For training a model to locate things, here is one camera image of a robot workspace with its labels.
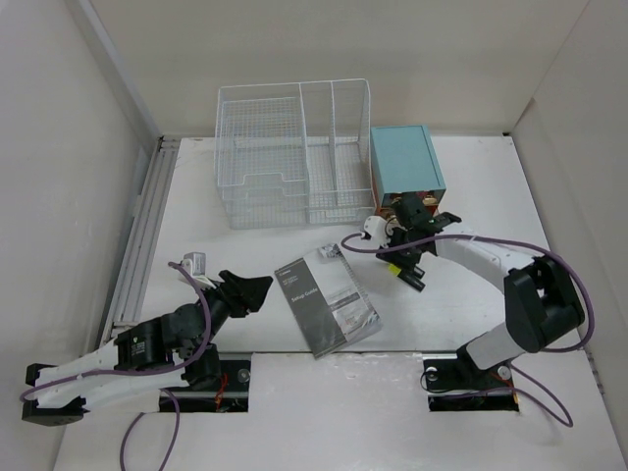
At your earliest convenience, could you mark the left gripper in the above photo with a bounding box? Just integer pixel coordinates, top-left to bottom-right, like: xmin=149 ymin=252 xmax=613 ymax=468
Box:
xmin=187 ymin=270 xmax=271 ymax=360

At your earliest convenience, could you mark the yellow cap highlighter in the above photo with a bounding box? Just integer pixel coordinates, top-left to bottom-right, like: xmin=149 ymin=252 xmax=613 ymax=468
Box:
xmin=389 ymin=264 xmax=426 ymax=292

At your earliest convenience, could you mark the grey Canon setup guide booklet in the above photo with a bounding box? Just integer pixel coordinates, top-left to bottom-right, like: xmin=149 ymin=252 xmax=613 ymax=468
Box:
xmin=275 ymin=249 xmax=354 ymax=359

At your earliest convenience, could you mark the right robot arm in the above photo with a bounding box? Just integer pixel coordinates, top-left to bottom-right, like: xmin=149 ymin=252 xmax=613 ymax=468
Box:
xmin=202 ymin=225 xmax=507 ymax=387

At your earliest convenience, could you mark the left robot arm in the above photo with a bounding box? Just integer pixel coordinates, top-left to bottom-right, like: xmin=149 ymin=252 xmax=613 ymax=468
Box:
xmin=22 ymin=270 xmax=273 ymax=427

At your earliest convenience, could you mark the teal and orange drawer box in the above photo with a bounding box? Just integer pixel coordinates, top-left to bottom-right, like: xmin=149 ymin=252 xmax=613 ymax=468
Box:
xmin=370 ymin=125 xmax=446 ymax=216

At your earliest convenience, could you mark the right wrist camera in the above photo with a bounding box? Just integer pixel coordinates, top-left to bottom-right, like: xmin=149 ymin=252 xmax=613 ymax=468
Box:
xmin=362 ymin=216 xmax=393 ymax=246

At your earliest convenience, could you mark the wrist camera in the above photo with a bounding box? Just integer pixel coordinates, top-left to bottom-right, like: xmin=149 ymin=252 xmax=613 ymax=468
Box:
xmin=181 ymin=251 xmax=212 ymax=288
xmin=362 ymin=216 xmax=393 ymax=246

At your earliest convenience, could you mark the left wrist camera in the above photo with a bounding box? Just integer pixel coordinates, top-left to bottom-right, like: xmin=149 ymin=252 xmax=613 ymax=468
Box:
xmin=181 ymin=251 xmax=212 ymax=288

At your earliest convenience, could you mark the aluminium rail left side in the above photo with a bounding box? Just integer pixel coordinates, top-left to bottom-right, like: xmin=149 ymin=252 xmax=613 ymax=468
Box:
xmin=92 ymin=136 xmax=181 ymax=348

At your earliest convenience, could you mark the white wire mesh organizer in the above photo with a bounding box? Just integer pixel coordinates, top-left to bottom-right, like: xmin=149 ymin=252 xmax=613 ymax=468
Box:
xmin=214 ymin=78 xmax=376 ymax=230

